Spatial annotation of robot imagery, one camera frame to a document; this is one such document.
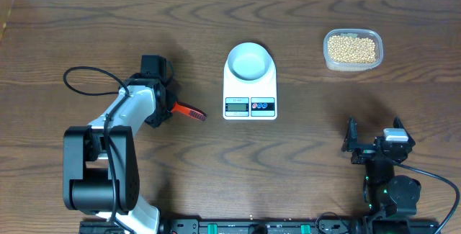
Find red measuring scoop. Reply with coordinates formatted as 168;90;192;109
171;102;207;121

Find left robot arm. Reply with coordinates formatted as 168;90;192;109
63;55;174;233

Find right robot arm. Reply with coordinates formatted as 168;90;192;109
341;117;421;234

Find white digital kitchen scale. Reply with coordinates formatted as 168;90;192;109
223;62;278;120

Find grey bowl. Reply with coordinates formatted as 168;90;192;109
226;42;274;81

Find clear plastic container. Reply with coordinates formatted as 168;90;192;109
323;29;384;72

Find soybeans in container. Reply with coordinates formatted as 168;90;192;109
327;35;376;63

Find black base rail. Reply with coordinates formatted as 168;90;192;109
79;217;442;234

